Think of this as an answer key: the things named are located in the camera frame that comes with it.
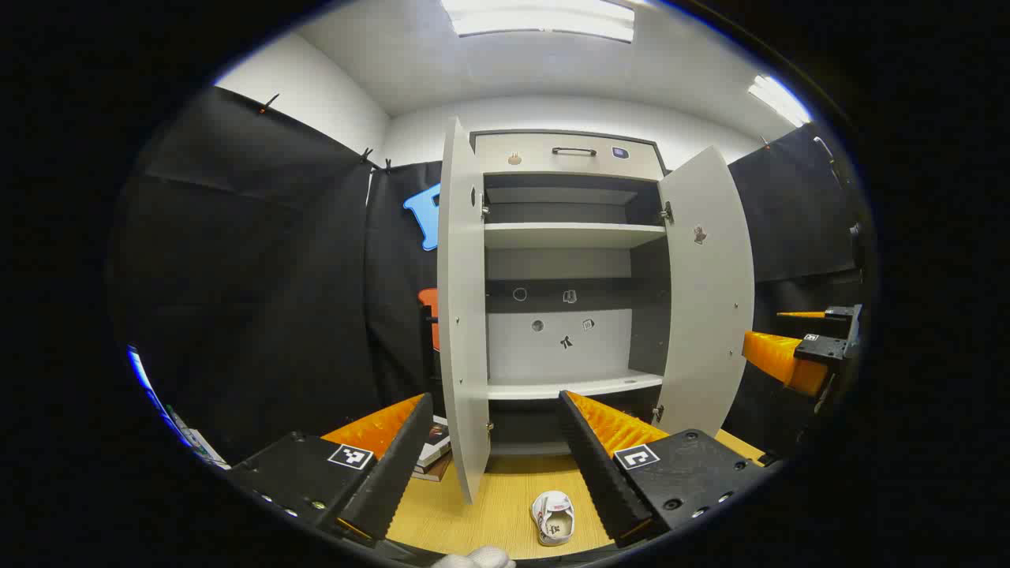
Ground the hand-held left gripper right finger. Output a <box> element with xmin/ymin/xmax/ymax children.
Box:
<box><xmin>558</xmin><ymin>389</ymin><xmax>770</xmax><ymax>547</ymax></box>

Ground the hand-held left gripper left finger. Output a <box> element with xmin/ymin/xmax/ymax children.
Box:
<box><xmin>229</xmin><ymin>392</ymin><xmax>435</xmax><ymax>545</ymax></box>

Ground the large ceiling light panel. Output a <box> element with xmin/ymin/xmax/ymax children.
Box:
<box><xmin>440</xmin><ymin>0</ymin><xmax>637</xmax><ymax>43</ymax></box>

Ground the black backdrop cloth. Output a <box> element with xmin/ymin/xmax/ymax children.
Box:
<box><xmin>110</xmin><ymin>85</ymin><xmax>869</xmax><ymax>468</ymax></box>

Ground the grey cabinet drawer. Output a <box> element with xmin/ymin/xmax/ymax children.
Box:
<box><xmin>474</xmin><ymin>132</ymin><xmax>664</xmax><ymax>181</ymax></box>

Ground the white shoe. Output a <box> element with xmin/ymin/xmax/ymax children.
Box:
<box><xmin>531</xmin><ymin>490</ymin><xmax>576</xmax><ymax>547</ymax></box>

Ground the white printed panel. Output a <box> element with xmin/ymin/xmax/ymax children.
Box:
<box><xmin>128</xmin><ymin>346</ymin><xmax>231</xmax><ymax>472</ymax></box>

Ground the grey shoe cabinet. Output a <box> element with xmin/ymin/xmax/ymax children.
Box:
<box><xmin>471</xmin><ymin>129</ymin><xmax>671</xmax><ymax>460</ymax></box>

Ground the brown book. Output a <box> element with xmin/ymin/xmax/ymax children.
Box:
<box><xmin>411</xmin><ymin>454</ymin><xmax>455</xmax><ymax>483</ymax></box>

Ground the grey cabinet shelf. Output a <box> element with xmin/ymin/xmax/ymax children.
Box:
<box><xmin>484</xmin><ymin>222</ymin><xmax>668</xmax><ymax>251</ymax></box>
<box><xmin>487</xmin><ymin>369</ymin><xmax>664</xmax><ymax>402</ymax></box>

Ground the narrow ceiling light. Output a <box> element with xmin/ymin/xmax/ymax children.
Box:
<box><xmin>747</xmin><ymin>74</ymin><xmax>813</xmax><ymax>128</ymax></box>

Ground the white book with portrait cover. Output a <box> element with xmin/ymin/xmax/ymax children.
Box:
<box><xmin>417</xmin><ymin>417</ymin><xmax>453</xmax><ymax>468</ymax></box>

